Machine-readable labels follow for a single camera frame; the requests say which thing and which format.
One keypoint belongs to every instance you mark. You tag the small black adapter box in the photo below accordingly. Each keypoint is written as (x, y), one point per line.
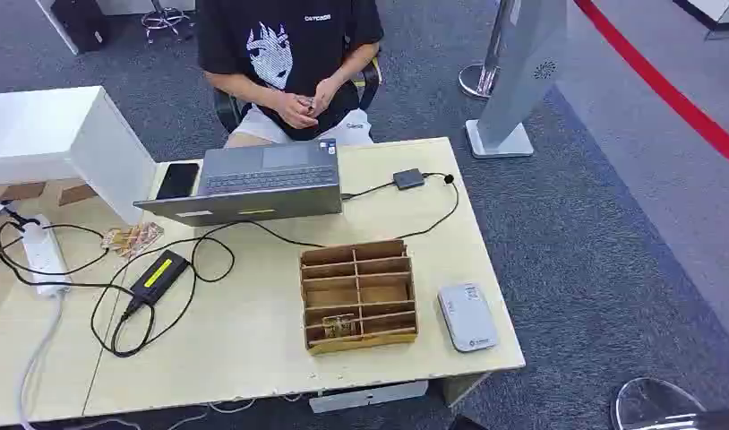
(408, 178)

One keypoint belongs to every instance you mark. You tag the wooden compartment box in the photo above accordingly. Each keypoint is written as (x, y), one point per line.
(358, 297)

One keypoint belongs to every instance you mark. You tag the grey laptop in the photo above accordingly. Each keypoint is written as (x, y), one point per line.
(263, 184)

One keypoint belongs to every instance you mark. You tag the card with printed face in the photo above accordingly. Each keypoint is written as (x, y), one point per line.
(338, 326)

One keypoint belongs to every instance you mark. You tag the white card reader device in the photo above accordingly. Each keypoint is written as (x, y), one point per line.
(468, 317)

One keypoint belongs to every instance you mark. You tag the person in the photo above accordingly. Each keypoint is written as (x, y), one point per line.
(293, 53)

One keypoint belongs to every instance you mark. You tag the black smartphone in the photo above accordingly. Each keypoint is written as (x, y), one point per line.
(177, 181)

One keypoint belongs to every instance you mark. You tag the grey standing sign panel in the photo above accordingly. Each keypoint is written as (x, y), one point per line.
(519, 71)

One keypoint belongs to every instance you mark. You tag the black power adapter brick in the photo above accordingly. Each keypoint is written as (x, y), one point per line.
(158, 278)

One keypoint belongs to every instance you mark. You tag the stack of patterned cards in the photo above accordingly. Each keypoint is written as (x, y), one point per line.
(133, 238)

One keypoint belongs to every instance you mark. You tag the chrome stool base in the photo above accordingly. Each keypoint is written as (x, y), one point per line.
(163, 18)

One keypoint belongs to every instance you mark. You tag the white power strip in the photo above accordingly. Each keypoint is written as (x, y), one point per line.
(43, 255)

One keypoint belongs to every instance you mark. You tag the white box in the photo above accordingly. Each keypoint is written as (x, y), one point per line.
(50, 136)

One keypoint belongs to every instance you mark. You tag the red barrier belt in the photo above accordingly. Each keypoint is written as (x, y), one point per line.
(667, 92)

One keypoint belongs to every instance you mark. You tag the black cabinet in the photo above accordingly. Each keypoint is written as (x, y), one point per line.
(82, 21)

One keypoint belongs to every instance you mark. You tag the round chrome base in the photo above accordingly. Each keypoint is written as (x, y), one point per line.
(655, 406)

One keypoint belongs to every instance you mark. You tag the grey bracket under desk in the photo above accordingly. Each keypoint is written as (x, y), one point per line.
(367, 396)

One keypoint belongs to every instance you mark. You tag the chrome stanchion post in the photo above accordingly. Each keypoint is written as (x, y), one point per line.
(484, 65)

